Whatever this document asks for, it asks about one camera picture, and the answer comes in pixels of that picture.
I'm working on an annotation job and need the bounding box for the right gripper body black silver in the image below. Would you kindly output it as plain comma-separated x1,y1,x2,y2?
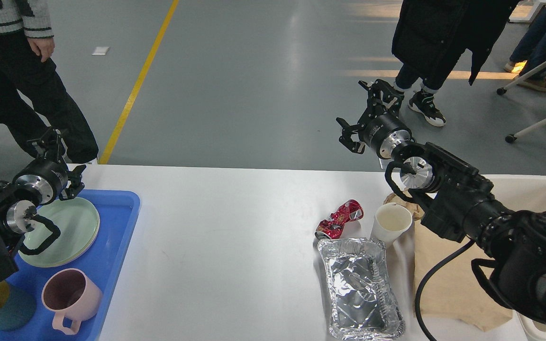
359,114,412,160

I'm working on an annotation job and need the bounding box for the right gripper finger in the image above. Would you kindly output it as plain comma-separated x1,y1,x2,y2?
358,79,405,118
336,117,365,154

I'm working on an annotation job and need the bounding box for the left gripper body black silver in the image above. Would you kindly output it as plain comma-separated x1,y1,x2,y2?
12,158,69,205

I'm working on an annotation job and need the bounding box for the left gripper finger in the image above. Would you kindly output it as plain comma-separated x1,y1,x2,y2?
27,128,66,164
59,164,87,201

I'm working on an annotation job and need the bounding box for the green plate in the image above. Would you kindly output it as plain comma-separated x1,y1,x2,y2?
19,197,100,268

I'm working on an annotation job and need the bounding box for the white paper cup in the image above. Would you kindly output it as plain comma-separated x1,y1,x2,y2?
371,203,413,246

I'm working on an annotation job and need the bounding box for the pink mug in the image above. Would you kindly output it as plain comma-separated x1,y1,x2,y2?
41,268,103,335

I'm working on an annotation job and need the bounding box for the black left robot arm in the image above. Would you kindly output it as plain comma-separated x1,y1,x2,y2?
0,127,85,282

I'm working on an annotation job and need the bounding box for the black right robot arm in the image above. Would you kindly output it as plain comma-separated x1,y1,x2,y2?
337,79,546,341

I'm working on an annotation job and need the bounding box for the yellow plate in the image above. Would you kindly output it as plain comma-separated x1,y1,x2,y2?
64,222,100,264

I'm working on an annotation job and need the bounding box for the blue plastic tray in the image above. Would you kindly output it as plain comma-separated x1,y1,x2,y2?
0,189,140,341

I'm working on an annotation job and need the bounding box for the person in black coat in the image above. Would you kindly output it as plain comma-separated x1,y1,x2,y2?
389,0,518,127

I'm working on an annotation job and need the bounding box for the crushed red can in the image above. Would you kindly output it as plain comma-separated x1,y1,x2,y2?
314,199,364,240

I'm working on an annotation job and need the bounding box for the crumpled brown paper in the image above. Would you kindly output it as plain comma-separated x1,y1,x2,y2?
383,193,425,221

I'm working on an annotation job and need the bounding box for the person in grey sweater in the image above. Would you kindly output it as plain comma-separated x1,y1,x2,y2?
0,0,99,163

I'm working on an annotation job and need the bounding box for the teal yellow cup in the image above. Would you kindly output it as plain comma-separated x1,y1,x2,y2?
0,280,36,332

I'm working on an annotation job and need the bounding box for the person in blue jeans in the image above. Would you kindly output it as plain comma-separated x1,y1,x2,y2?
505,9,546,76

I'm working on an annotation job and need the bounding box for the aluminium foil tray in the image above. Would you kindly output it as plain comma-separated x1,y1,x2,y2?
317,238,405,341

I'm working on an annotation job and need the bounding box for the beige plastic bin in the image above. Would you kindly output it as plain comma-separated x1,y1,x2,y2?
491,175,546,341

